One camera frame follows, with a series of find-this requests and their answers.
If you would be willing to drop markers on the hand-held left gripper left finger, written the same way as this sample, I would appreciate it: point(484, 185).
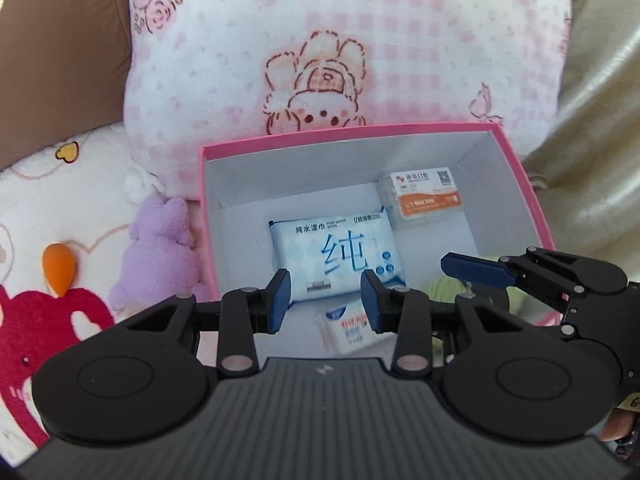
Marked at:
point(279, 302)

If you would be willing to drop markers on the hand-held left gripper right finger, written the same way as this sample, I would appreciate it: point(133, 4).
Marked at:
point(372, 302)

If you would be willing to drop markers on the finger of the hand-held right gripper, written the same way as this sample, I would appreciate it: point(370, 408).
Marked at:
point(545, 306)
point(475, 269)

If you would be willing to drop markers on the green yarn ball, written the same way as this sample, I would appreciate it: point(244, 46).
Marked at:
point(445, 290)

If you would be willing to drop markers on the small white tissue pack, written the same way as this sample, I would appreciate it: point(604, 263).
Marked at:
point(345, 330)

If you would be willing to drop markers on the blue wet wipes pack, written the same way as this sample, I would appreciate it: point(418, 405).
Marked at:
point(320, 250)

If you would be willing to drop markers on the orange label floss box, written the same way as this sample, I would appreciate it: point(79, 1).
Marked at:
point(425, 205)

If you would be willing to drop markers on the purple plush toy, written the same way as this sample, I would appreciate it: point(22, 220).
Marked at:
point(160, 255)

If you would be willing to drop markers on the pink cardboard box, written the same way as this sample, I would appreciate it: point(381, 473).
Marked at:
point(240, 180)

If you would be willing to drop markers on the orange makeup sponge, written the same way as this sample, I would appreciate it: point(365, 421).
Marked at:
point(59, 265)

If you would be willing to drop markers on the person's right hand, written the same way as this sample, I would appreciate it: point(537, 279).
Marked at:
point(617, 424)

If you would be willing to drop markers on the beige satin quilt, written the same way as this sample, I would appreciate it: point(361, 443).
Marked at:
point(600, 135)

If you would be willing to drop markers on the pink checked pillow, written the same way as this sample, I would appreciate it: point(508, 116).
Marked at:
point(400, 35)

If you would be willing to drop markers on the bear printed blanket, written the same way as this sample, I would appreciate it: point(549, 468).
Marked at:
point(30, 200)

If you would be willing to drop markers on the brown pillow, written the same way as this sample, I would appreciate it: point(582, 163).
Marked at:
point(60, 60)

